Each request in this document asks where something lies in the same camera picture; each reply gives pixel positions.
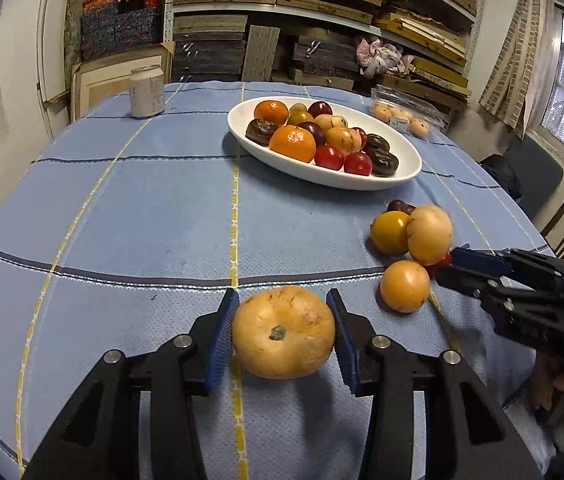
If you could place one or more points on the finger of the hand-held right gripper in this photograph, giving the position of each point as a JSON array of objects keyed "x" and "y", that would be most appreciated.
[
  {"x": 476, "y": 259},
  {"x": 461, "y": 280}
]

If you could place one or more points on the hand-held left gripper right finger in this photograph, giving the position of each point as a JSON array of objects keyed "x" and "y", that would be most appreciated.
[{"x": 344, "y": 345}]

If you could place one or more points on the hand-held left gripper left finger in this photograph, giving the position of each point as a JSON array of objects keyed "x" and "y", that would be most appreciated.
[{"x": 222, "y": 340}]

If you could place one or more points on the red tomato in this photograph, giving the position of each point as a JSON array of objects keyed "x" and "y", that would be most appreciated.
[
  {"x": 360, "y": 136},
  {"x": 357, "y": 164},
  {"x": 329, "y": 157},
  {"x": 440, "y": 262}
]

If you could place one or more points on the yellow oval fruit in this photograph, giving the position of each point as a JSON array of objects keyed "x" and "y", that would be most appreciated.
[{"x": 429, "y": 235}]

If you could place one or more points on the large yellow round fruit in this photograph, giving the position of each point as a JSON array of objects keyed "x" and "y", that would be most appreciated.
[{"x": 282, "y": 345}]

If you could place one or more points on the dark red plum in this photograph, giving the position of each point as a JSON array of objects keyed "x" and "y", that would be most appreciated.
[
  {"x": 397, "y": 205},
  {"x": 314, "y": 132},
  {"x": 320, "y": 109}
]

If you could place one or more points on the white oval plate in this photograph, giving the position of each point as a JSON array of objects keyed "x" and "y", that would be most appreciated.
[{"x": 404, "y": 167}]

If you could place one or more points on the dark brown fruit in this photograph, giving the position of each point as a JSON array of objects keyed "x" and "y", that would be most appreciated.
[
  {"x": 261, "y": 132},
  {"x": 378, "y": 141},
  {"x": 382, "y": 162}
]

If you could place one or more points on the orange mandarin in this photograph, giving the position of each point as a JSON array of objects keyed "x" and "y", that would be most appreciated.
[
  {"x": 271, "y": 112},
  {"x": 292, "y": 143}
]

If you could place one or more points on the orange-yellow round fruit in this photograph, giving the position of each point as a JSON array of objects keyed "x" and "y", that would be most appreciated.
[{"x": 301, "y": 118}]

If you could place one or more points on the small yellow fruit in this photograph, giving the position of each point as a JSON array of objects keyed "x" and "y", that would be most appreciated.
[{"x": 298, "y": 108}]

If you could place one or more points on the group of small peach fruits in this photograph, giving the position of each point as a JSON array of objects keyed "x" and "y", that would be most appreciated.
[{"x": 417, "y": 126}]

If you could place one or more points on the black bag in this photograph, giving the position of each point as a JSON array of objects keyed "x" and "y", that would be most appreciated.
[{"x": 501, "y": 172}]

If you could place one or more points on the grey blue chair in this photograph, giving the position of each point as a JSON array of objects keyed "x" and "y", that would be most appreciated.
[{"x": 536, "y": 175}]

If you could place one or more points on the blue striped tablecloth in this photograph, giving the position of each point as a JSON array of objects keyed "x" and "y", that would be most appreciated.
[{"x": 137, "y": 220}]

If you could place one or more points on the clear plastic clamshell box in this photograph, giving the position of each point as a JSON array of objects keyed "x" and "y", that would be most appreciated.
[{"x": 411, "y": 99}]

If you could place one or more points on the brick pattern curtain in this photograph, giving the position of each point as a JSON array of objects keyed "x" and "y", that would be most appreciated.
[{"x": 516, "y": 50}]

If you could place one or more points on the pink cloth bundle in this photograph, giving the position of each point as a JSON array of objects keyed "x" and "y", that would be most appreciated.
[{"x": 379, "y": 55}]

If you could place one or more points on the stack of yellow flat boxes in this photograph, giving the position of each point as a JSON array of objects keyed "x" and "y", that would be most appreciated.
[{"x": 426, "y": 30}]

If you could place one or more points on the stack of dark brown boxes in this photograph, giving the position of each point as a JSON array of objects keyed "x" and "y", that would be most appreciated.
[{"x": 327, "y": 55}]

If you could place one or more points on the white beverage can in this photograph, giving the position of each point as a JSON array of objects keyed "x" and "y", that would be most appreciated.
[{"x": 147, "y": 92}]

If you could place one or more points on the brown perforated board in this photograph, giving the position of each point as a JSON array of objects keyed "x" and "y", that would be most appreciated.
[{"x": 262, "y": 52}]

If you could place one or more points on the stack of dark grey boxes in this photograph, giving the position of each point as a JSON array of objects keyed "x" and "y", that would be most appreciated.
[{"x": 207, "y": 50}]

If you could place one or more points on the white metal shelf rack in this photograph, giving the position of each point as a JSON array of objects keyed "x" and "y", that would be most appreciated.
[{"x": 168, "y": 20}]

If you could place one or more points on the stack of blue patterned boxes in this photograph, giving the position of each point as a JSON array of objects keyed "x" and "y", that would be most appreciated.
[{"x": 122, "y": 30}]

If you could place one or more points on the white leaning board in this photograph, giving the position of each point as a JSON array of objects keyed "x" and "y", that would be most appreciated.
[{"x": 49, "y": 40}]

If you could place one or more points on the green marble slab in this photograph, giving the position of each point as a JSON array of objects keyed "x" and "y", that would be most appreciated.
[{"x": 73, "y": 20}]

